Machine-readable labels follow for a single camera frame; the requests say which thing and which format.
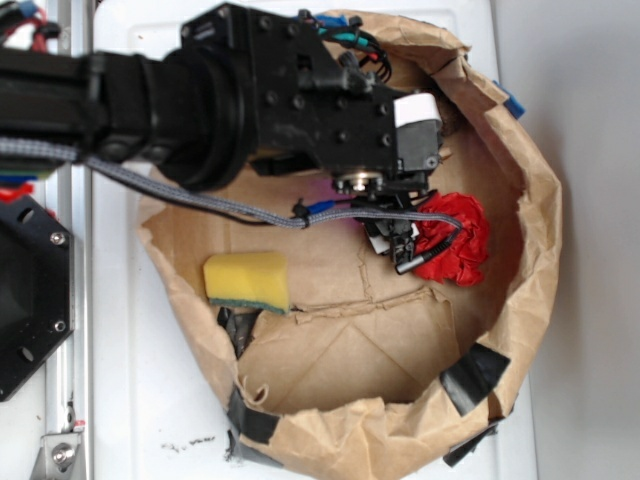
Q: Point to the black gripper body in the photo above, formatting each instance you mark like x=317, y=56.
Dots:
x=288, y=94

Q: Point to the tan spiral sea shell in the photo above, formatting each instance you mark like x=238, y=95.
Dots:
x=445, y=153

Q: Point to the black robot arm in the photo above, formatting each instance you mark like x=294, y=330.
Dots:
x=118, y=107

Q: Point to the dark brown rock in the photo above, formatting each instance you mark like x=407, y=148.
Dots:
x=450, y=120

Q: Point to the yellow green sponge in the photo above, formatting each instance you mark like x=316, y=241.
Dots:
x=248, y=280

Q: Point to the red crumpled paper ball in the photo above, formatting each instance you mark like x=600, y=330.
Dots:
x=460, y=262

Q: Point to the brown paper bag bin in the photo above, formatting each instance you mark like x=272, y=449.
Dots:
x=373, y=375

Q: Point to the aluminium frame rail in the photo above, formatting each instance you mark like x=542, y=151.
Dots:
x=68, y=383

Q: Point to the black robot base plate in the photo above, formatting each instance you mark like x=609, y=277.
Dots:
x=36, y=267

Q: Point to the metal corner bracket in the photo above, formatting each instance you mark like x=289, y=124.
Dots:
x=60, y=457

